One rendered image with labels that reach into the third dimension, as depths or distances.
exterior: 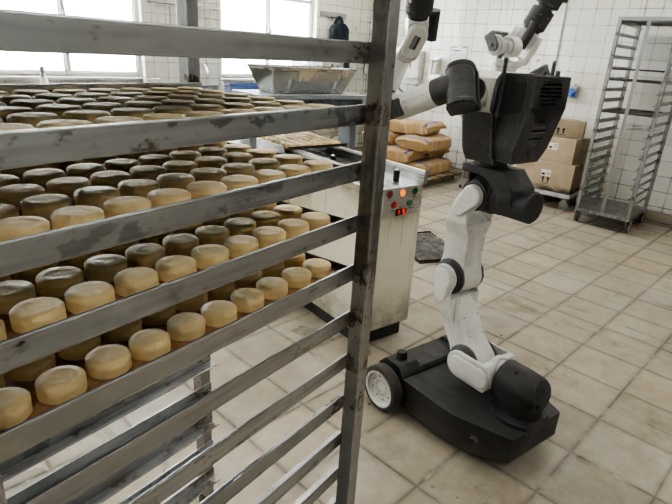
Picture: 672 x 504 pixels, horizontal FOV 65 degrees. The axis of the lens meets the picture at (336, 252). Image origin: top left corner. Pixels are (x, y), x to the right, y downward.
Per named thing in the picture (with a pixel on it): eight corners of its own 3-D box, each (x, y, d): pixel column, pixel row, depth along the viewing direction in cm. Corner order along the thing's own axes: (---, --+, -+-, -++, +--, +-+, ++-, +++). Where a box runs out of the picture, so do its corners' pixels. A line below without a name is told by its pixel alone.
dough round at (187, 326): (213, 331, 72) (213, 318, 71) (186, 346, 68) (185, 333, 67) (187, 320, 74) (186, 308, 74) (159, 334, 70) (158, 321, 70)
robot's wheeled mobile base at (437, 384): (570, 432, 212) (588, 362, 200) (487, 487, 183) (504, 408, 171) (451, 358, 260) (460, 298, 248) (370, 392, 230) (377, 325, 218)
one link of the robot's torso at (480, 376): (515, 382, 210) (521, 354, 205) (483, 399, 199) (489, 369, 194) (475, 358, 225) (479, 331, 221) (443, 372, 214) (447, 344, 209)
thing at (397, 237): (285, 297, 318) (289, 149, 286) (331, 285, 338) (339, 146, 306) (357, 350, 266) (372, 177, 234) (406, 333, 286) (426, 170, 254)
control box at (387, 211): (376, 217, 244) (378, 188, 239) (413, 210, 258) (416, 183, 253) (381, 219, 242) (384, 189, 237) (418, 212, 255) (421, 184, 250)
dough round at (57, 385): (65, 410, 55) (62, 394, 54) (26, 400, 56) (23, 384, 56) (97, 384, 60) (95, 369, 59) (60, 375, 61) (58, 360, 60)
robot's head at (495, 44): (518, 49, 176) (511, 29, 177) (502, 48, 171) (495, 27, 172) (504, 60, 181) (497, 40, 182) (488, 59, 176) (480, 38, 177)
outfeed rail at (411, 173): (235, 125, 399) (235, 115, 397) (238, 125, 401) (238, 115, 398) (423, 184, 251) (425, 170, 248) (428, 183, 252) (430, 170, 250)
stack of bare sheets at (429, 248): (387, 236, 435) (387, 233, 434) (430, 234, 447) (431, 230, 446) (419, 263, 382) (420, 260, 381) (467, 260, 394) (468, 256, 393)
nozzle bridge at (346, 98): (231, 151, 301) (230, 89, 289) (333, 144, 342) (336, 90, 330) (259, 162, 276) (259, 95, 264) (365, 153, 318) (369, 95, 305)
